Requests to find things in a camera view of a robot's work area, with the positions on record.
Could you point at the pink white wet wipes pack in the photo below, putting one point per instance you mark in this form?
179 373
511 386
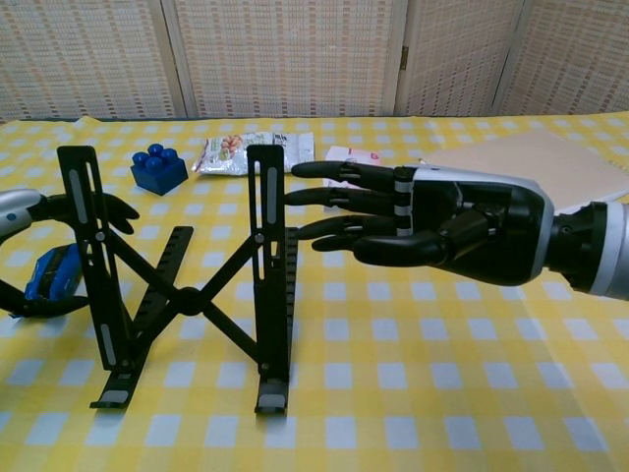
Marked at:
363 155

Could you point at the tan cover paper pad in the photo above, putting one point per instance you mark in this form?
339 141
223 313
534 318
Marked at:
531 157

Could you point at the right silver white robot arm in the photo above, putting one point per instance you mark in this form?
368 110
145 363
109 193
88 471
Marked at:
609 246

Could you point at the brass screen hinge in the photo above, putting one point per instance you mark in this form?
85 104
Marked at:
405 54

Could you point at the woven beige folding screen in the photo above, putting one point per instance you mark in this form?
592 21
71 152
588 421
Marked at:
285 59

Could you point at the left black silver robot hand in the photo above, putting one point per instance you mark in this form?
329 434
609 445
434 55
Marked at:
19 211

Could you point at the yellow white checked tablecloth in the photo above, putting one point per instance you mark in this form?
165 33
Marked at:
393 369

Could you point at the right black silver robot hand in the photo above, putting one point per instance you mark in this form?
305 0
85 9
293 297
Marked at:
491 226

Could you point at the white snack bag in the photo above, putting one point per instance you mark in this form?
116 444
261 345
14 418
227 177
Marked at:
221 157

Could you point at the blue cookie packet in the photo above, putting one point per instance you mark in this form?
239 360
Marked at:
54 275

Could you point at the blue toy building block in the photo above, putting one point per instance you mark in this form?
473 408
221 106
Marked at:
159 177

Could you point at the black folding laptop stand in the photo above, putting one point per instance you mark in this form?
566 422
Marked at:
189 300

